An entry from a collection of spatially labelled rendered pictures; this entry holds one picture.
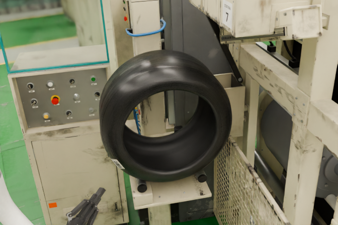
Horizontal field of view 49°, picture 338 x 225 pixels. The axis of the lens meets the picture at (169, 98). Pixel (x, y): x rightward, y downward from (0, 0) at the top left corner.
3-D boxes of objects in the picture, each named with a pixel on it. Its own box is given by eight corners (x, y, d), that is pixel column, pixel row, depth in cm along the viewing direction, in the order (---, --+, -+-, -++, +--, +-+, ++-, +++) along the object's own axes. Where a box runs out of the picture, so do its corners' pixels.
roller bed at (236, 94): (206, 122, 216) (206, 75, 203) (230, 118, 218) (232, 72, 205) (217, 139, 198) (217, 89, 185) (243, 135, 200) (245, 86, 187)
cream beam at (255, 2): (186, 2, 169) (186, -31, 162) (239, -2, 173) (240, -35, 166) (233, 39, 115) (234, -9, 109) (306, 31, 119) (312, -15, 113)
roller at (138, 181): (129, 150, 196) (130, 143, 194) (137, 150, 197) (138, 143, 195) (137, 193, 165) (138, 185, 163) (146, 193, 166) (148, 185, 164)
